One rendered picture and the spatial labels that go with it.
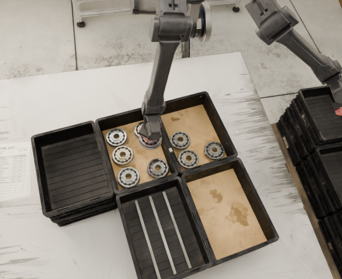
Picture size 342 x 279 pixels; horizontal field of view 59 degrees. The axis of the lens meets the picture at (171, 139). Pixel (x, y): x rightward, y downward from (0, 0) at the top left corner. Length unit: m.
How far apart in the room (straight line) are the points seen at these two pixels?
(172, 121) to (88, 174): 0.51
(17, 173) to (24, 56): 1.68
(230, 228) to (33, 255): 0.91
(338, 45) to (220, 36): 1.23
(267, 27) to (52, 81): 1.37
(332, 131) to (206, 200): 1.16
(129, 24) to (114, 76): 1.45
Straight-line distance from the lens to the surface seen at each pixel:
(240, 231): 1.44
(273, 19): 1.00
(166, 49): 0.90
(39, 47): 3.26
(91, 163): 1.52
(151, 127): 1.14
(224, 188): 1.48
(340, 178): 2.30
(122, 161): 1.47
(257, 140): 1.79
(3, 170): 1.79
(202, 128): 1.60
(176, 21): 0.85
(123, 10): 3.27
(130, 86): 1.90
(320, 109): 2.36
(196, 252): 1.39
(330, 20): 3.94
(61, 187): 1.50
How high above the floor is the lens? 2.20
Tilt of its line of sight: 62 degrees down
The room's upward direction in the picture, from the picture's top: 7 degrees clockwise
